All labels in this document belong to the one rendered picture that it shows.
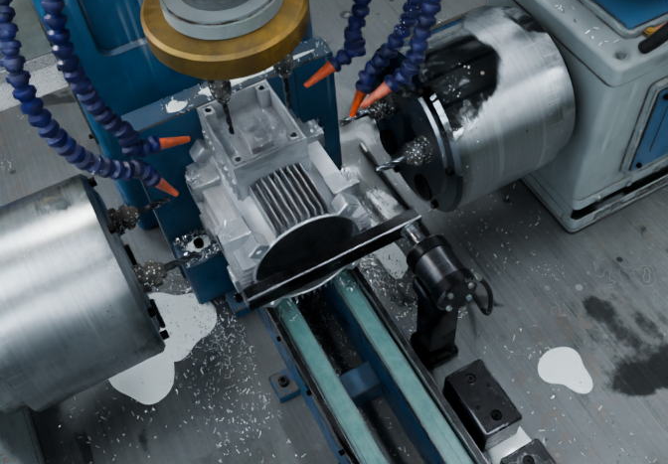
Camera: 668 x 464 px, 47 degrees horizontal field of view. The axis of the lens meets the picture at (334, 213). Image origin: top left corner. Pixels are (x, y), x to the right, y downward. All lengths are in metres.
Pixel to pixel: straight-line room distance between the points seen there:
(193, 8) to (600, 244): 0.78
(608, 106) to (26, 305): 0.77
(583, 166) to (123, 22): 0.68
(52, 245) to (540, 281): 0.73
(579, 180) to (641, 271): 0.19
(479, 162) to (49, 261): 0.54
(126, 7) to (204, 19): 0.27
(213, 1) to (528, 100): 0.44
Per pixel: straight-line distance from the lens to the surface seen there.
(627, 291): 1.27
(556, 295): 1.24
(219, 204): 1.01
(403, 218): 1.01
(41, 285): 0.90
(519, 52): 1.04
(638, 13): 1.11
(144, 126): 1.01
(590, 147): 1.15
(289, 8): 0.83
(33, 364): 0.93
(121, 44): 1.08
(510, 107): 1.02
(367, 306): 1.07
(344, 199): 0.95
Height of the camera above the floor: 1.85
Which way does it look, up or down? 54 degrees down
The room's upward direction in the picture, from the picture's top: 6 degrees counter-clockwise
